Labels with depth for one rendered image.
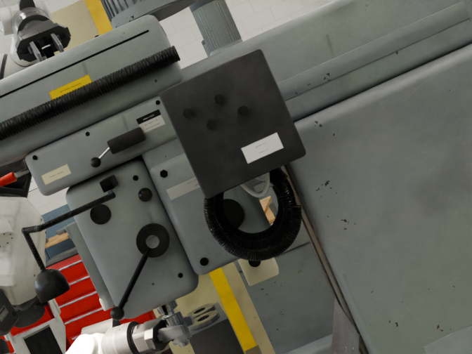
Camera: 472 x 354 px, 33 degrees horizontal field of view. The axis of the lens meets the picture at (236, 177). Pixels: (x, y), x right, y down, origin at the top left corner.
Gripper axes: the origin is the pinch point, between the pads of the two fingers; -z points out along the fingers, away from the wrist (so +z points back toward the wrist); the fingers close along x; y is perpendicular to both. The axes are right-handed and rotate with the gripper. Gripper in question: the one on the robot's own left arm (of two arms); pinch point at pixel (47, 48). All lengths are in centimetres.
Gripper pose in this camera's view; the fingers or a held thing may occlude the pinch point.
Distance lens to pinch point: 181.7
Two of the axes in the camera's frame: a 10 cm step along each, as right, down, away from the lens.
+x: -8.8, 4.2, -2.3
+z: -4.2, -4.5, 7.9
